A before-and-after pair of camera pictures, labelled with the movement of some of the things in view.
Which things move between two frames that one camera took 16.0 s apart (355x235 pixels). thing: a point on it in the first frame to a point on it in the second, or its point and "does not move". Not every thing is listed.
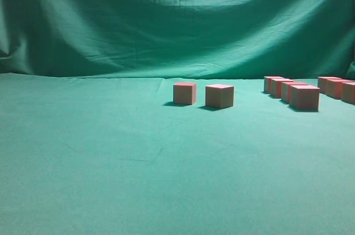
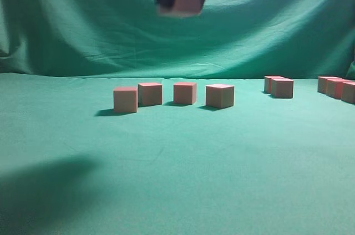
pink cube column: x=304 y=97 to x=150 y=94
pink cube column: x=285 y=90 to x=125 y=99
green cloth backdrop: x=298 y=24 does not move
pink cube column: x=184 y=93 does not move
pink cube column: x=219 y=96 does not move
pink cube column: x=334 y=87 does not move
